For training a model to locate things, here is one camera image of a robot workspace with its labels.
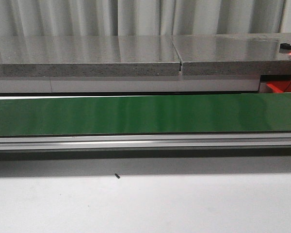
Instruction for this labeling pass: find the green conveyor belt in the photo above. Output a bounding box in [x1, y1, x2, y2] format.
[0, 93, 291, 136]

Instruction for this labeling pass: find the white curtain backdrop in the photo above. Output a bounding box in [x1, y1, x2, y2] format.
[0, 0, 291, 36]

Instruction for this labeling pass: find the grey stone slab right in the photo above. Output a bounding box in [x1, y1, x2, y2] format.
[172, 33, 291, 75]

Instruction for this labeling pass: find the small electronic sensor module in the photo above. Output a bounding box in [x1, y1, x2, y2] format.
[279, 43, 291, 56]

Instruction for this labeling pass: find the aluminium conveyor side rail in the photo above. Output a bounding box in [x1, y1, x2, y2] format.
[0, 132, 291, 151]

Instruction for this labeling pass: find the red plastic bin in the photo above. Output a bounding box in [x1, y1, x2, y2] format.
[266, 81, 291, 93]

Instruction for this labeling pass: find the grey stone slab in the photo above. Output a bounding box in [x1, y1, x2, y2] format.
[172, 33, 291, 75]
[0, 36, 180, 77]

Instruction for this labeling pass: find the grey stone slab left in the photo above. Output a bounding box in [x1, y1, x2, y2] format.
[0, 36, 180, 77]

